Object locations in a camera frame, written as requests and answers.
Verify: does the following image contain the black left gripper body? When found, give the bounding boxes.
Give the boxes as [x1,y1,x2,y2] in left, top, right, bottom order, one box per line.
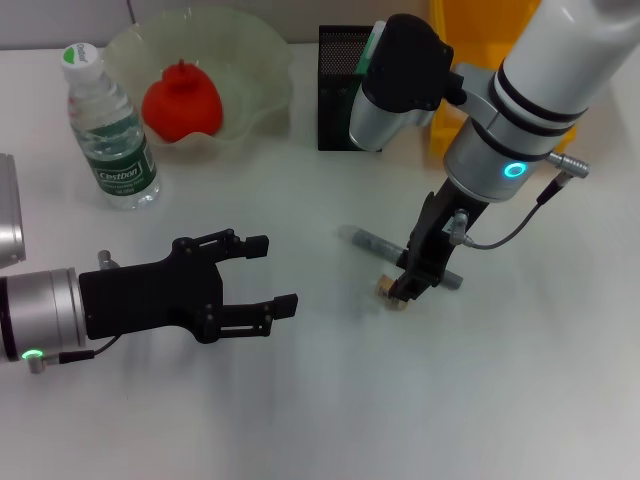
[78,237,225,345]

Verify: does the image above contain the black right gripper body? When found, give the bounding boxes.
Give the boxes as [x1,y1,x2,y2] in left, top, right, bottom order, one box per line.
[403,178,490,289]

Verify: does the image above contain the tan eraser block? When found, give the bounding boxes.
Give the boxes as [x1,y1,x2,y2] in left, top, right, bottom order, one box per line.
[375,274,414,310]

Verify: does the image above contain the grey marker pen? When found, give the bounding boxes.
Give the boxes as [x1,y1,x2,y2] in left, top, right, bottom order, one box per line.
[338,224,464,291]

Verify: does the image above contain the red orange fruit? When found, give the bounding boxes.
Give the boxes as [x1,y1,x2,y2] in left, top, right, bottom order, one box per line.
[141,59,225,144]

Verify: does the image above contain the clear green-label water bottle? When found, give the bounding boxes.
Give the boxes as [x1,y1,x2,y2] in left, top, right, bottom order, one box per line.
[59,43,162,211]

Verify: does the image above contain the green white pen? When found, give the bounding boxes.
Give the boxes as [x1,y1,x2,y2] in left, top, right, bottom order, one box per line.
[358,22,386,75]

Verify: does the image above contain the green glass fruit plate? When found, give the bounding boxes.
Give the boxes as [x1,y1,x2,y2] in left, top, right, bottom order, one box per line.
[102,7,294,161]

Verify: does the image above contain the black mesh pen holder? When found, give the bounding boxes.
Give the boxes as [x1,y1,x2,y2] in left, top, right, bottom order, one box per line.
[317,24,386,153]

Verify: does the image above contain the yellow plastic bin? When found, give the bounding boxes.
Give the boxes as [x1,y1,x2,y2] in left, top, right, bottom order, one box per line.
[427,0,579,166]

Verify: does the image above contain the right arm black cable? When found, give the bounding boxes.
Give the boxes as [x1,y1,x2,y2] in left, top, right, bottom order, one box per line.
[447,152,592,250]

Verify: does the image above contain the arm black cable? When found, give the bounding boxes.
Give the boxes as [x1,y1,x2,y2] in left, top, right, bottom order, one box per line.
[447,152,592,250]
[24,335,121,374]

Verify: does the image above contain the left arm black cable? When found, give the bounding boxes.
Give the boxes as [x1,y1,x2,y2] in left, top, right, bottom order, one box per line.
[24,335,121,374]

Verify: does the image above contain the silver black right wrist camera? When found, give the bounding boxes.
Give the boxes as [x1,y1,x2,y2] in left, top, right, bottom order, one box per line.
[348,13,467,151]

